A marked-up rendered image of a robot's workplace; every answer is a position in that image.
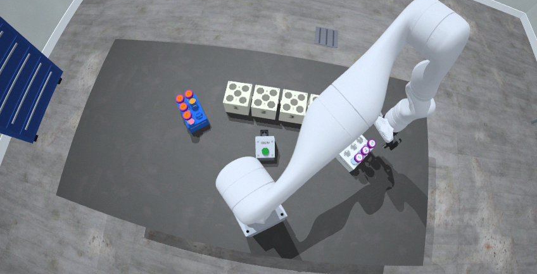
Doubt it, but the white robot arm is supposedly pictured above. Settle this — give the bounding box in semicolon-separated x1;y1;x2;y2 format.
216;0;470;225

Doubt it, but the blue tube rack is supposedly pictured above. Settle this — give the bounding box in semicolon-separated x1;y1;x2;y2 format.
184;93;209;133

